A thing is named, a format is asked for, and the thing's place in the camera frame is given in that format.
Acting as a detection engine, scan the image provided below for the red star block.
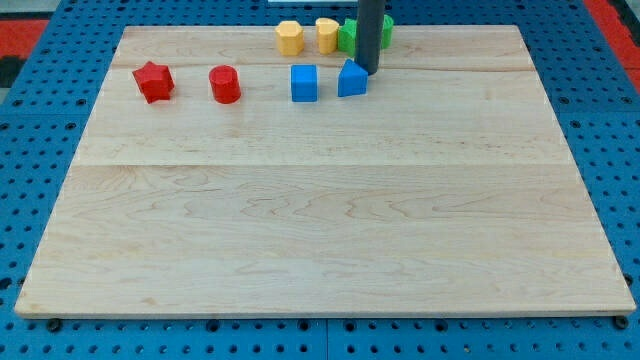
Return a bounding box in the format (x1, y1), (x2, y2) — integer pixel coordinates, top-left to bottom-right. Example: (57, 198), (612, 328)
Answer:
(132, 61), (174, 104)

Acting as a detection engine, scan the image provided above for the blue triangular block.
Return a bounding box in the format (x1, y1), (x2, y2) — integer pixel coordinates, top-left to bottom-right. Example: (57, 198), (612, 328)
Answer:
(337, 59), (368, 97)

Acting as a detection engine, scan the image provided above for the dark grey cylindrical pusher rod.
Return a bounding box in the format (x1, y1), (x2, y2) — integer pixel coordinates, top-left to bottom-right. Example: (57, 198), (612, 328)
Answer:
(354, 0), (385, 75)

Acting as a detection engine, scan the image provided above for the red cylinder block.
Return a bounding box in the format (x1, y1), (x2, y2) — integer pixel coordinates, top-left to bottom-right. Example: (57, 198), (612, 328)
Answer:
(209, 65), (242, 104)

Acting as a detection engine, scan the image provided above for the green round block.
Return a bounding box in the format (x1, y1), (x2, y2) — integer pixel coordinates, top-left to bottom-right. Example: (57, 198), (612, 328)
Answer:
(381, 14), (394, 49)

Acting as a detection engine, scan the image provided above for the yellow hexagon block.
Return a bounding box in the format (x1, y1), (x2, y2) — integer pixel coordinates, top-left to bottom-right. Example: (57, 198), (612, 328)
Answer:
(275, 20), (305, 56)

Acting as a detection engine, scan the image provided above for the green star block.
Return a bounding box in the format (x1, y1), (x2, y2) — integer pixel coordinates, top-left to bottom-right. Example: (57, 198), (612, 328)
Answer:
(338, 18), (357, 58)

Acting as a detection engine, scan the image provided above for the yellow heart block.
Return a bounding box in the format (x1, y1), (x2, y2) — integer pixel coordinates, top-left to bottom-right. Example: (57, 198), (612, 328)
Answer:
(315, 18), (340, 55)

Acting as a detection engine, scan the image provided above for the blue cube block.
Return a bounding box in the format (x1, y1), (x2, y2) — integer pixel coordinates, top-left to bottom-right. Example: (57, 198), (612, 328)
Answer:
(290, 64), (318, 102)

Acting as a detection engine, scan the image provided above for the light wooden board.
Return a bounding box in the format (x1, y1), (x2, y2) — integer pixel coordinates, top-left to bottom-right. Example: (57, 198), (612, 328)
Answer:
(15, 25), (636, 319)

